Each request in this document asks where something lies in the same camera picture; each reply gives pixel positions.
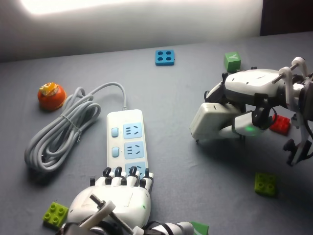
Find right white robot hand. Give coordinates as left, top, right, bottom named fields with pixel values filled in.
left=204, top=66, right=287, bottom=141

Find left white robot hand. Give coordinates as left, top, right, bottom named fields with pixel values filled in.
left=66, top=166, right=196, bottom=235

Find white power adapter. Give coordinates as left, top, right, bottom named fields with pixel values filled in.
left=189, top=102, right=242, bottom=145

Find white power strip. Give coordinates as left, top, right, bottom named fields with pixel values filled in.
left=107, top=109, right=150, bottom=178

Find green letter cube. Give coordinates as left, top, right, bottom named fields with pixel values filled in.
left=224, top=51, right=242, bottom=73

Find red building brick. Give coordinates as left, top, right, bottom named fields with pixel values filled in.
left=268, top=114, right=291, bottom=136

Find lime green building brick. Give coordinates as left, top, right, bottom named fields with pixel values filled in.
left=43, top=201, right=69, bottom=230
left=254, top=172, right=277, bottom=198

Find grey table cloth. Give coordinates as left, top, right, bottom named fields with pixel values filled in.
left=0, top=30, right=313, bottom=235

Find dark brown panel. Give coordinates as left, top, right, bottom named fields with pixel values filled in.
left=260, top=0, right=313, bottom=37

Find green flat letter tile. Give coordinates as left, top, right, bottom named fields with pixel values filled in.
left=189, top=221, right=210, bottom=235

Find blue four-hole block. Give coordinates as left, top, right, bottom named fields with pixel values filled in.
left=155, top=49, right=176, bottom=66

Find orange toy cake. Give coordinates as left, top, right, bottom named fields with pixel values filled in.
left=38, top=82, right=67, bottom=111

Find grey coiled power cable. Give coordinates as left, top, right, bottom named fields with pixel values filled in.
left=24, top=82, right=129, bottom=173

